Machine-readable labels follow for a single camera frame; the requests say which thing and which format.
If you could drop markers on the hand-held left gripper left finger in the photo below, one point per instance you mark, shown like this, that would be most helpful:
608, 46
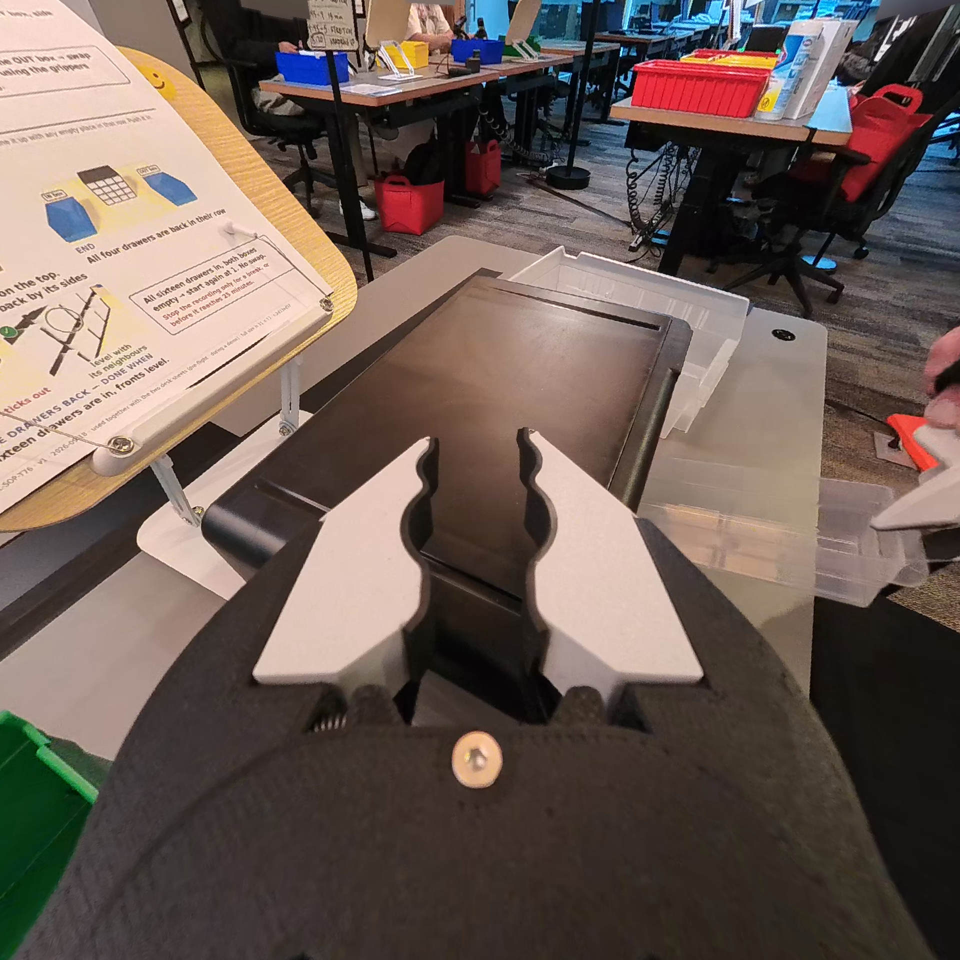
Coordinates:
345, 592

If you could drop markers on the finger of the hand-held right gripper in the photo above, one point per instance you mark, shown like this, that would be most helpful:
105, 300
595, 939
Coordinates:
934, 506
945, 546

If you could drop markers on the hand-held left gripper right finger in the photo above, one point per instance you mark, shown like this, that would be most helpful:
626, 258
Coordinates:
607, 592

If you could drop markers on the small clear plastic drawer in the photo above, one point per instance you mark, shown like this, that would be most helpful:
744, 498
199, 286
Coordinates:
847, 540

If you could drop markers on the black drawer cabinet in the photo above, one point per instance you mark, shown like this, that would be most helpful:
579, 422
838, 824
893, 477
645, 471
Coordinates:
487, 367

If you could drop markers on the large clear plastic drawer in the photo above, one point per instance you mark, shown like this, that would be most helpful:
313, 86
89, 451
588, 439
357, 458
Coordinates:
667, 307

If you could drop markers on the green plastic bin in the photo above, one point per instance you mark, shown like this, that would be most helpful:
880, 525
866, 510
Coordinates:
34, 810

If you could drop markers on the person's right hand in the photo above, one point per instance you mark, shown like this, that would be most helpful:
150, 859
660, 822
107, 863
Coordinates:
949, 352

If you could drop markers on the orange floor marker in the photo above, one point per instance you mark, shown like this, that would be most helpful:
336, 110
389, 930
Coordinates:
911, 435

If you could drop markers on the metal floor outlet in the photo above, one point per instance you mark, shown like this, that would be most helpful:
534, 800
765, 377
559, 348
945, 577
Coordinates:
885, 448

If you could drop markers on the white stand base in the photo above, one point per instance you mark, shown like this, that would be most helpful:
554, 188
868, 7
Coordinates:
176, 559

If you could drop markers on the person's black clothing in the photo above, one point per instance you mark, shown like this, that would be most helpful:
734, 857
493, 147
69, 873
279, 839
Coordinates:
885, 750

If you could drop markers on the black office chair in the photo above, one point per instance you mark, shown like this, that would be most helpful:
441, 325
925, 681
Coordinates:
806, 270
277, 124

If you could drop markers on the clear acrylic sign holder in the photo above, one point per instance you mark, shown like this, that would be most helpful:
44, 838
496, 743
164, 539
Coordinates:
221, 386

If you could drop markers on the red tote bag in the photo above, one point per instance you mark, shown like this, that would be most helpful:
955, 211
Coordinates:
484, 169
409, 206
889, 135

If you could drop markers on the white carton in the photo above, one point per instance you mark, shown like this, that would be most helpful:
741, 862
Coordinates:
840, 60

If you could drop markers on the wooden top desk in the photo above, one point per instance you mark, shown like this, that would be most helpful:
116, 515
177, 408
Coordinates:
697, 126
322, 94

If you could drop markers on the wipes canister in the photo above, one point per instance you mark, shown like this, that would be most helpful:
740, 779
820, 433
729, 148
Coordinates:
791, 64

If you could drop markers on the red plastic bin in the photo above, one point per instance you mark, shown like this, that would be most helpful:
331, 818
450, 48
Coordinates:
697, 91

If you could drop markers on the text instruction sheet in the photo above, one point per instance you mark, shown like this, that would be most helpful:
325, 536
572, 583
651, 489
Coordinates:
112, 225

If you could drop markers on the yellow and red tray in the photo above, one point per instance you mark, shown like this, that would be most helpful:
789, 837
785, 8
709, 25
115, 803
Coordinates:
731, 58

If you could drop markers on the blue plastic bin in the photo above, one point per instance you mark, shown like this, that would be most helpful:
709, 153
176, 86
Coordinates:
480, 51
311, 67

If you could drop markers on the yellow plastic bin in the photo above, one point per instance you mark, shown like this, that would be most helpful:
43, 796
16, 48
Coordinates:
412, 54

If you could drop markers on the yellow smiley sticker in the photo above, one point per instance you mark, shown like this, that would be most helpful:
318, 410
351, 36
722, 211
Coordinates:
157, 81

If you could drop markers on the small green bin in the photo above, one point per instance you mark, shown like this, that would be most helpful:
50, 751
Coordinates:
525, 46

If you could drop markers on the handwritten sign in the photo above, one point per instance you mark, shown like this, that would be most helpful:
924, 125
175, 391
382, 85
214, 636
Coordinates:
334, 26

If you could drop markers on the tilted document stand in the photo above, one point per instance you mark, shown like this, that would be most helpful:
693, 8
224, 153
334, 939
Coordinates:
390, 22
521, 19

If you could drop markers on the black stanchion post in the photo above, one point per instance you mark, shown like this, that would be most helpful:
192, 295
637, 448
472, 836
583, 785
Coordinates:
570, 176
346, 157

